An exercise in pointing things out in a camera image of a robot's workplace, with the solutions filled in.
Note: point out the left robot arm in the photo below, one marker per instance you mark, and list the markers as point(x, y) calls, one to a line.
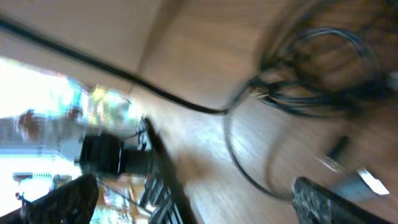
point(162, 198)

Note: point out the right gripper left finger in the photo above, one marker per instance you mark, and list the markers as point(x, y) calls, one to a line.
point(74, 202)

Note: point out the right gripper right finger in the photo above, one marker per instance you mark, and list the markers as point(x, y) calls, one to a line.
point(315, 204)

